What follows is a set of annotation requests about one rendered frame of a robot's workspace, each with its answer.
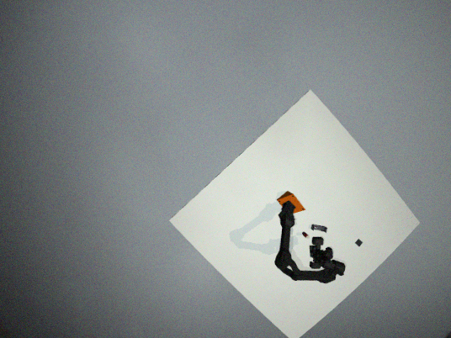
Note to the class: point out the black battery holder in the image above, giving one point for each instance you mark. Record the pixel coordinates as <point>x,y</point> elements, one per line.
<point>318,227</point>

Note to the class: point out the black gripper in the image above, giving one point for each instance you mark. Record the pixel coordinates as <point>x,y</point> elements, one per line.
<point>315,252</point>

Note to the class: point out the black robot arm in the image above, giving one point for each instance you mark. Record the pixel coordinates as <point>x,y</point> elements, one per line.
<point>283,259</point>

